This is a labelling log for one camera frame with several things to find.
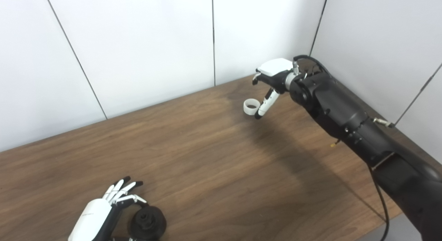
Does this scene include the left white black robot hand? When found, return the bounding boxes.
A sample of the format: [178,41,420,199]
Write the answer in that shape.
[68,176,149,241]

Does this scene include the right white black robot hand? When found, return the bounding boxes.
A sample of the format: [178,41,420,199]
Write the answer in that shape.
[252,58,299,120]

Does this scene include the white ring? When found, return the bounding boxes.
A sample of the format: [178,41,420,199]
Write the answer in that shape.
[243,99,260,116]

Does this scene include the round black part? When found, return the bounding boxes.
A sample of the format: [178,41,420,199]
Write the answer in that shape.
[128,205,167,241]

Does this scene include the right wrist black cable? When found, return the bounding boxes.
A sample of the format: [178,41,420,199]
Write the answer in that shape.
[293,55,391,241]

